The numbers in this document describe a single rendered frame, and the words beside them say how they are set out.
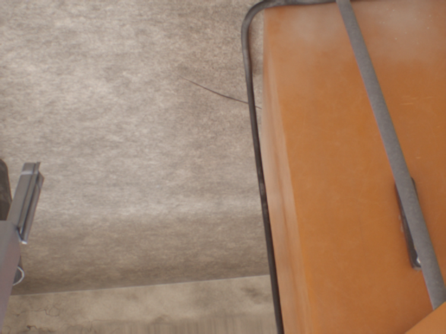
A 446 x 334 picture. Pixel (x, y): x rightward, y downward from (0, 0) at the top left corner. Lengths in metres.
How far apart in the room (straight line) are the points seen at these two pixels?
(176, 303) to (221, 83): 1.48
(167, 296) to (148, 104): 1.42
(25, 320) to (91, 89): 1.56
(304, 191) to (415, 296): 0.23
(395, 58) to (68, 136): 0.78
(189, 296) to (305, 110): 1.75
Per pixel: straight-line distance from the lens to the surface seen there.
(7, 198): 1.76
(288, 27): 1.29
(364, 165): 1.18
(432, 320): 0.90
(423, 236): 0.96
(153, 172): 1.89
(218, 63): 1.46
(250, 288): 2.89
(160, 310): 2.86
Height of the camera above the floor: 0.78
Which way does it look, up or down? 24 degrees down
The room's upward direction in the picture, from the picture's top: 173 degrees clockwise
